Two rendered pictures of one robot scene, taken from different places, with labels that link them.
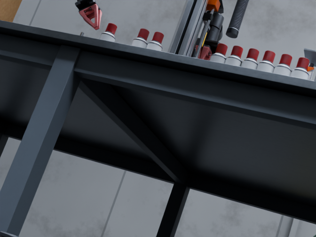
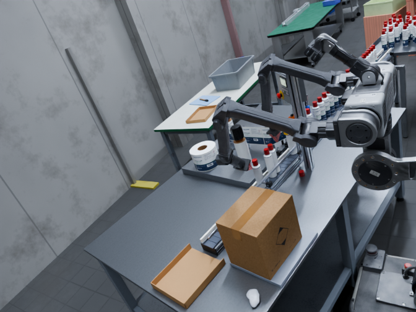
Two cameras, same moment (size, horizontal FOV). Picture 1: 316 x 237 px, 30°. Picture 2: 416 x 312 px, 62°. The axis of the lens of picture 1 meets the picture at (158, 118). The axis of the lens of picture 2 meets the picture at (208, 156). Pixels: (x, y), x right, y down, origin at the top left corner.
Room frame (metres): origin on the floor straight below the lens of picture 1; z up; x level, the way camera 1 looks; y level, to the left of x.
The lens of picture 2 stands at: (1.28, 1.94, 2.12)
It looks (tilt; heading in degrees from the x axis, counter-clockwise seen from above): 27 degrees down; 298
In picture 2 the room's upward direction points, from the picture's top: 20 degrees counter-clockwise
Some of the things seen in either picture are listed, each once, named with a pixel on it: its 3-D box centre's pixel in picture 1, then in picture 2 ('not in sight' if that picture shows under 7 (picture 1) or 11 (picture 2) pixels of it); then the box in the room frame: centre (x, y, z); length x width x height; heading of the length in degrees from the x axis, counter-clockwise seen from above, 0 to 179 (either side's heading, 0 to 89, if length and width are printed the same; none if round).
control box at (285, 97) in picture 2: not in sight; (290, 85); (1.67, -0.08, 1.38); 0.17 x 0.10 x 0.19; 122
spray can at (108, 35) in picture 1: (102, 51); (258, 173); (1.90, 0.25, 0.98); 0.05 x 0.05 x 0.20
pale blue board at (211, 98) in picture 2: not in sight; (204, 100); (3.00, -1.66, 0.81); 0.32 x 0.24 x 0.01; 154
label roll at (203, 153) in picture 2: not in sight; (205, 156); (2.39, -0.08, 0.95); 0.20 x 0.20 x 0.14
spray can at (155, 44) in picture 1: (149, 61); (273, 158); (1.83, 0.09, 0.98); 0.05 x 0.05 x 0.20
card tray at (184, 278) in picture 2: not in sight; (187, 273); (2.17, 0.91, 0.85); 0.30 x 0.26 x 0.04; 67
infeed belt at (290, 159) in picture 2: not in sight; (286, 164); (1.79, -0.01, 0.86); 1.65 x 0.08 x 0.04; 67
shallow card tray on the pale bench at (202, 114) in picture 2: not in sight; (202, 114); (2.87, -1.22, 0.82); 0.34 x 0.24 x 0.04; 84
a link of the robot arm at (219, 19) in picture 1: (213, 23); not in sight; (1.83, -0.07, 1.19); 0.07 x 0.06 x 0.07; 168
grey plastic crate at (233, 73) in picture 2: not in sight; (234, 73); (2.72, -2.13, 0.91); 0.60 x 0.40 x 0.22; 81
